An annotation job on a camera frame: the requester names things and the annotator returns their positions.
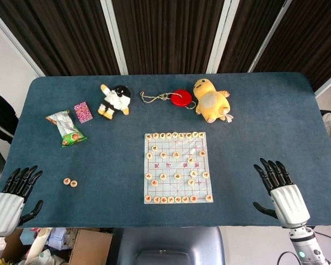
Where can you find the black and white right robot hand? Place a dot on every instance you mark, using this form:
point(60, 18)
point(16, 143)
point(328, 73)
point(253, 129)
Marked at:
point(289, 204)

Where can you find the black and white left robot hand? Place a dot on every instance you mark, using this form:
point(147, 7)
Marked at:
point(5, 209)

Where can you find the wooden chess piece black character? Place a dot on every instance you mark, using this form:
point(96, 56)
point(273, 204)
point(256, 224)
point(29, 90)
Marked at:
point(162, 135)
point(188, 135)
point(155, 135)
point(181, 135)
point(74, 183)
point(169, 135)
point(175, 135)
point(194, 134)
point(201, 135)
point(176, 154)
point(154, 148)
point(149, 156)
point(149, 136)
point(202, 153)
point(190, 160)
point(163, 154)

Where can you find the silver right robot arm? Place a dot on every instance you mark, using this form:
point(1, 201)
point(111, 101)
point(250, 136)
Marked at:
point(303, 243)

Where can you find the brown cardboard box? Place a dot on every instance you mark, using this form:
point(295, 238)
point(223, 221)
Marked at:
point(91, 248)
point(12, 248)

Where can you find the beige paper roll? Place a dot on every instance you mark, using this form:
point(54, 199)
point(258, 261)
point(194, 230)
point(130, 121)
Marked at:
point(37, 243)

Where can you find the light blue plastic bag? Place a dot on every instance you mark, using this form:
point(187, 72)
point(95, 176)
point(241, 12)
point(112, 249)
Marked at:
point(60, 237)

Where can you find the black fabric object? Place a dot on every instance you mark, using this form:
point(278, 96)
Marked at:
point(0, 116)

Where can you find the green and silver snack bag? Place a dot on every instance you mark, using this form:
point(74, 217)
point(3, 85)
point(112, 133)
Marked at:
point(66, 127)

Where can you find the blue felt table cover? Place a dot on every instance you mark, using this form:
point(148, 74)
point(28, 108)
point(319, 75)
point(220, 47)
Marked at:
point(113, 165)

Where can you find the pink patterned small box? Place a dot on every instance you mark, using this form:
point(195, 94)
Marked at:
point(83, 111)

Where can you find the white Chinese chess board sheet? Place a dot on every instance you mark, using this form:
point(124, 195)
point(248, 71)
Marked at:
point(168, 165)

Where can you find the grey blue plastic chair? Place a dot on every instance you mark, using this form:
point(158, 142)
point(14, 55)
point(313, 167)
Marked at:
point(168, 243)

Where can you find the yellow duck plush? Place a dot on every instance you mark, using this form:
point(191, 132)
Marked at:
point(209, 102)

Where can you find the black and white penguin plush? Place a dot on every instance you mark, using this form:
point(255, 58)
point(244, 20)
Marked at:
point(114, 100)

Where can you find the dark ribbed partition panel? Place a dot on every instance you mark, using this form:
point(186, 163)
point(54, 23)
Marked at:
point(58, 36)
point(306, 41)
point(168, 36)
point(251, 33)

